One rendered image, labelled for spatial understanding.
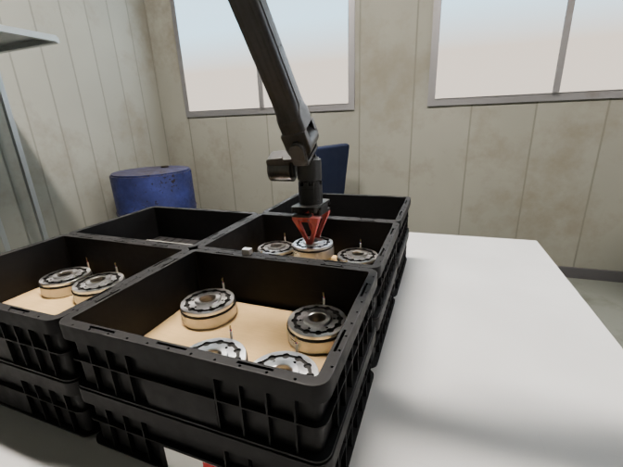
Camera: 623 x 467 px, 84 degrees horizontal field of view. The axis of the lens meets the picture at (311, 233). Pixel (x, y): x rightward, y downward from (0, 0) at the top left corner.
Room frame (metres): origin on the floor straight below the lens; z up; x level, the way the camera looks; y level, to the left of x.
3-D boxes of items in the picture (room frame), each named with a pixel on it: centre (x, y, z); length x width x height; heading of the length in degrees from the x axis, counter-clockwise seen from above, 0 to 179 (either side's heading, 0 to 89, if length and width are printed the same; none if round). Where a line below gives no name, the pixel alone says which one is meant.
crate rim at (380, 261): (0.77, 0.02, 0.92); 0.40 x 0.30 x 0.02; 69
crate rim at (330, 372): (0.49, 0.12, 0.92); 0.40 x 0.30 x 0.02; 69
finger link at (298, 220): (0.81, 0.00, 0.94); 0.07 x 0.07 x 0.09; 68
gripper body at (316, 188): (0.82, 0.00, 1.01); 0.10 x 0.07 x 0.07; 158
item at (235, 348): (0.42, 0.15, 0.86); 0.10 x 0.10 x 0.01
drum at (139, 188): (2.65, 1.20, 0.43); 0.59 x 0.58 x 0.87; 160
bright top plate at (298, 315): (0.51, 0.00, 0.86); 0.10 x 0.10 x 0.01
